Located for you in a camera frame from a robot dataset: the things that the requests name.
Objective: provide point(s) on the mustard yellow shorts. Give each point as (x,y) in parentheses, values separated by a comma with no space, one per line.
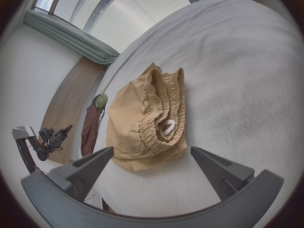
(125,117)

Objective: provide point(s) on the olive green garment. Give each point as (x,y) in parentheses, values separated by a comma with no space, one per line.
(102,101)

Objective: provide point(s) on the brown shorts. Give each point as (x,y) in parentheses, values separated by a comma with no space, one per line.
(89,127)

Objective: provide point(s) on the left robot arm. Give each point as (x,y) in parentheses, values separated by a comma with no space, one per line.
(22,131)

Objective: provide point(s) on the black garment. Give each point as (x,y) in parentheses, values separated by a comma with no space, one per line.
(94,101)

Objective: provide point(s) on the window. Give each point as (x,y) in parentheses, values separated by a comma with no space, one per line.
(142,8)

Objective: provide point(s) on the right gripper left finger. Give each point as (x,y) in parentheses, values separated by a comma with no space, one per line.
(92,167)

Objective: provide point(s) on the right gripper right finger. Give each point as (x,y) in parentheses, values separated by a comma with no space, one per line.
(218,172)

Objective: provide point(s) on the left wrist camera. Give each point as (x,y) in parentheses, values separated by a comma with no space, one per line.
(50,130)

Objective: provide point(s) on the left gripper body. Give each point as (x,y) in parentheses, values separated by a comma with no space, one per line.
(58,138)

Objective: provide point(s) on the bed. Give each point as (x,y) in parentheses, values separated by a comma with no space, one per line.
(237,56)

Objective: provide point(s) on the grey-green curtain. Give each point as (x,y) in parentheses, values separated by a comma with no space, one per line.
(71,39)

